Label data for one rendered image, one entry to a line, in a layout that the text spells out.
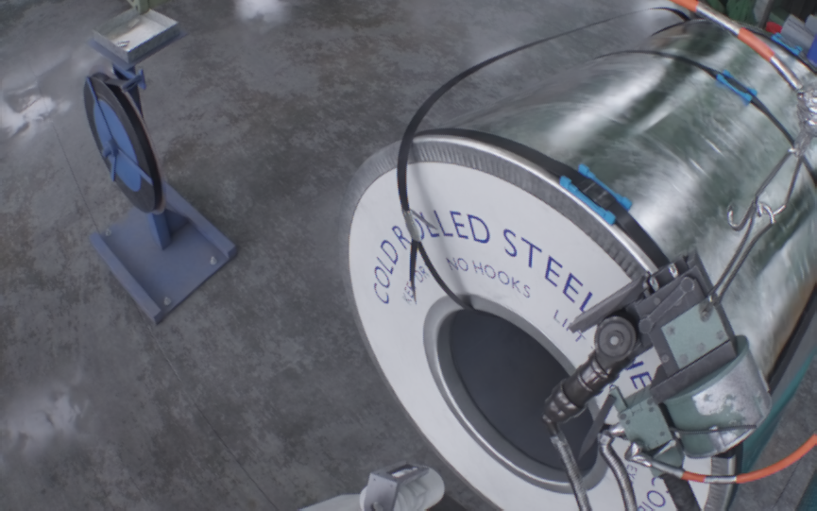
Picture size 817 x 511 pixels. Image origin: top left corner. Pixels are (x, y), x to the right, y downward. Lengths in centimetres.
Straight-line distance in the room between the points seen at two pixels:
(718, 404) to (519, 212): 51
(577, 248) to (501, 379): 75
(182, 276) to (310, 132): 100
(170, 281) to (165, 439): 71
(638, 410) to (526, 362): 95
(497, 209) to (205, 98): 259
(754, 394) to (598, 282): 38
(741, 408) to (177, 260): 231
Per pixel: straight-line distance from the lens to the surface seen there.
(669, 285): 75
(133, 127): 202
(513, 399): 169
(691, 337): 76
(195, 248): 268
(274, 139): 311
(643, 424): 82
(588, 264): 99
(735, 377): 76
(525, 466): 160
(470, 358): 162
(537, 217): 103
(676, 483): 87
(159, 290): 259
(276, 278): 254
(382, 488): 73
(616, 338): 80
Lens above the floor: 200
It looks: 49 degrees down
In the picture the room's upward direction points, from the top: 7 degrees clockwise
